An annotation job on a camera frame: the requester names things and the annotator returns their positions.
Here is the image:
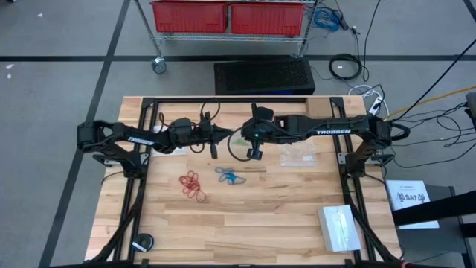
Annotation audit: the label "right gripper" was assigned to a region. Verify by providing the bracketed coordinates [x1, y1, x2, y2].
[231, 106, 276, 161]

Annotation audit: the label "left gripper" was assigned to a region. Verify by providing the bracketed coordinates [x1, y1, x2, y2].
[193, 111, 236, 159]

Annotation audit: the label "blue rubber band bundle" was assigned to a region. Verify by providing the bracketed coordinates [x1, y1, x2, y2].
[214, 167, 247, 186]

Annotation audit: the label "red rubber band bundle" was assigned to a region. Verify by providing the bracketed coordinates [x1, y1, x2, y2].
[178, 170, 208, 204]

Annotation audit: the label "black perforated floor mat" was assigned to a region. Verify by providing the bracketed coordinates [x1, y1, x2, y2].
[213, 58, 317, 97]

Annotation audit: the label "small brown cardboard box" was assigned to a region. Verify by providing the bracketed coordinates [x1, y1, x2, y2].
[306, 97, 332, 120]

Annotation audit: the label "red plastic storage bin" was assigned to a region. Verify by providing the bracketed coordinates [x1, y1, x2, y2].
[149, 0, 229, 34]
[230, 1, 307, 37]

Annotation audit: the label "black tape roll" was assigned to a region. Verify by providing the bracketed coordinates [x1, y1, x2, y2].
[131, 232, 155, 254]

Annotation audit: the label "white rectangular box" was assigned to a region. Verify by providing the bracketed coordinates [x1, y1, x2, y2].
[317, 203, 363, 254]

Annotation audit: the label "white power strip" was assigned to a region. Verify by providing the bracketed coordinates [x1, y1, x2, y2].
[368, 95, 384, 116]

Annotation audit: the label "white printed manual booklet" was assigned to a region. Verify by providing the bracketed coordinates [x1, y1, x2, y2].
[385, 179, 441, 230]

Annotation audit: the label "black metal stand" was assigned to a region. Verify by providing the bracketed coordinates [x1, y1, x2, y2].
[391, 184, 476, 268]

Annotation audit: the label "grey floor object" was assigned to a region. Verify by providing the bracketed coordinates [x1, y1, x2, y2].
[464, 92, 476, 132]

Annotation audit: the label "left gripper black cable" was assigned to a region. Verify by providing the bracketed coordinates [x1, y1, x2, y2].
[158, 98, 220, 154]

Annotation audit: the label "chrome wire shelving rack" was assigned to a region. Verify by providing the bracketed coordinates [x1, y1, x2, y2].
[132, 0, 321, 75]

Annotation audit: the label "white coiled cable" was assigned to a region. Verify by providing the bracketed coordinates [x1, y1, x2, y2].
[348, 84, 390, 117]

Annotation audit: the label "black coiled cable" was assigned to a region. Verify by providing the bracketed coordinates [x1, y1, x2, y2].
[328, 53, 364, 81]

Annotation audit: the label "blue coiled cable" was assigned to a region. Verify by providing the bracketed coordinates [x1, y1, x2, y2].
[312, 6, 343, 34]

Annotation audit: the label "thin black floor cable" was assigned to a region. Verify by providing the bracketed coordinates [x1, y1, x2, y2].
[361, 0, 383, 83]

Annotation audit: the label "yellow floor cable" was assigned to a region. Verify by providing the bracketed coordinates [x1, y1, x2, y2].
[382, 84, 476, 121]

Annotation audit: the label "tangled black floor cables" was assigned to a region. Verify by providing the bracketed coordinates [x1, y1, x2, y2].
[386, 102, 476, 169]

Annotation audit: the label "long taut black cable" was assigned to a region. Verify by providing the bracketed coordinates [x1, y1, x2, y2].
[390, 47, 476, 122]

